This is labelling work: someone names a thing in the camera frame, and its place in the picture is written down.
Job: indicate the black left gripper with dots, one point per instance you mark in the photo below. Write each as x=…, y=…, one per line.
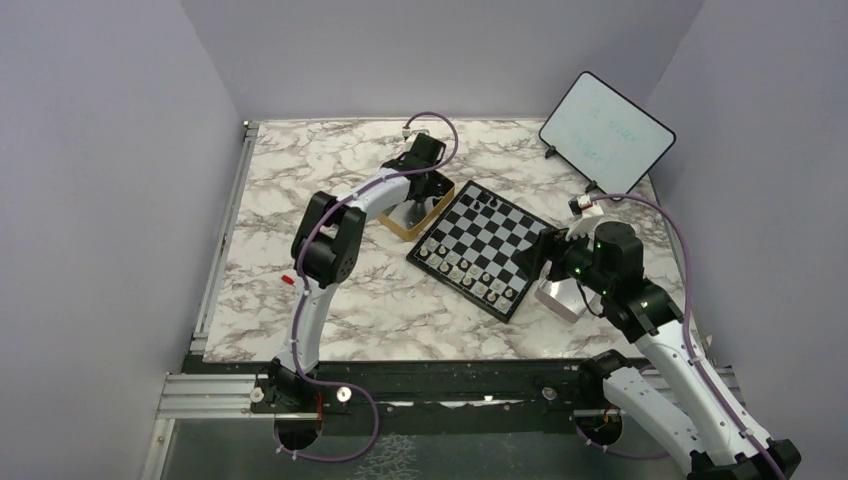
x=428, y=189

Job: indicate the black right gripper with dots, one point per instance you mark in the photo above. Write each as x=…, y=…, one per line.
x=551, y=244

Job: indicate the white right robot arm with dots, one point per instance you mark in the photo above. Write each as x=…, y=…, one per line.
x=704, y=429

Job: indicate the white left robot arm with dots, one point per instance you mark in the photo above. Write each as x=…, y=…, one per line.
x=325, y=250

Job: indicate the silver metal tin lid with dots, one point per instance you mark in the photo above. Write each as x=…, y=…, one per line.
x=563, y=299

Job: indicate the black and white chessboard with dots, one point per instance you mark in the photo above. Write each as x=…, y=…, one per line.
x=487, y=238

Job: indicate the yellow metal tin box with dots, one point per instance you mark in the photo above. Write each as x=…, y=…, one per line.
x=412, y=217

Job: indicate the small whiteboard on stand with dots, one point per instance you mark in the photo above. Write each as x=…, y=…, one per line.
x=604, y=136

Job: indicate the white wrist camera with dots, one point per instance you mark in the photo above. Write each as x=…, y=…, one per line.
x=587, y=214

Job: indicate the aluminium frame rail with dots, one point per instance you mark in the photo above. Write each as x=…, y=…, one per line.
x=212, y=287

